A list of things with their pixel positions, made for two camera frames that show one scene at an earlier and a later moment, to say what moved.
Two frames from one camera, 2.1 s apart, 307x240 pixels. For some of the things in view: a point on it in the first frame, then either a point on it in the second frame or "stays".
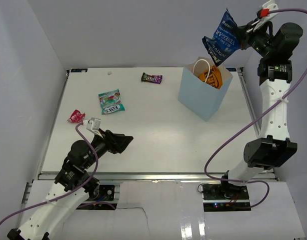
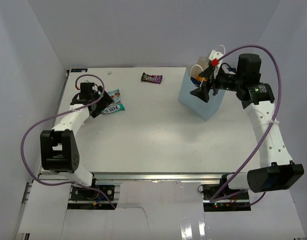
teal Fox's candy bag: x=110 y=102 stays
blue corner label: x=78 y=70 stays
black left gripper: x=122 y=141 → x=105 y=101
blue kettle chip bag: x=224 y=41 → x=196 y=82
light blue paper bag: x=203 y=100 stays
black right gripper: x=245 y=37 → x=203 y=92
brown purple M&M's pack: x=154 y=78 stays
